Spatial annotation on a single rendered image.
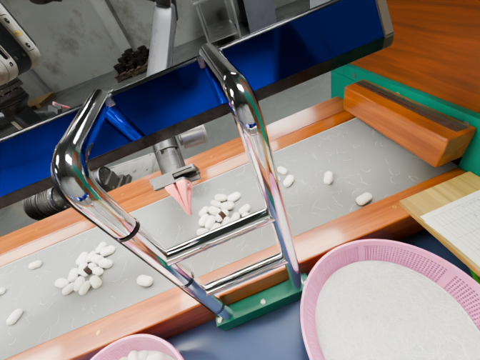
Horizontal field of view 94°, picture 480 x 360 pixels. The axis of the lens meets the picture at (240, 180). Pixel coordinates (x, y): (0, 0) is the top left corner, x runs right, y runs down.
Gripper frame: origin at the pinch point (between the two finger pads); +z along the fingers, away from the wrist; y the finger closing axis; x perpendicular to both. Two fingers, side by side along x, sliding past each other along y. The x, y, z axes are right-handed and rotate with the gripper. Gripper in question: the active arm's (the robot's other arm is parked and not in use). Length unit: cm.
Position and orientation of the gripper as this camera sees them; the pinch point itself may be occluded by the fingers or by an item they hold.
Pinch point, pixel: (188, 211)
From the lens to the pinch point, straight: 51.7
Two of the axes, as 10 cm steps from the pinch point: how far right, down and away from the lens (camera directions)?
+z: 3.7, 9.2, -1.3
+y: 9.3, -3.7, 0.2
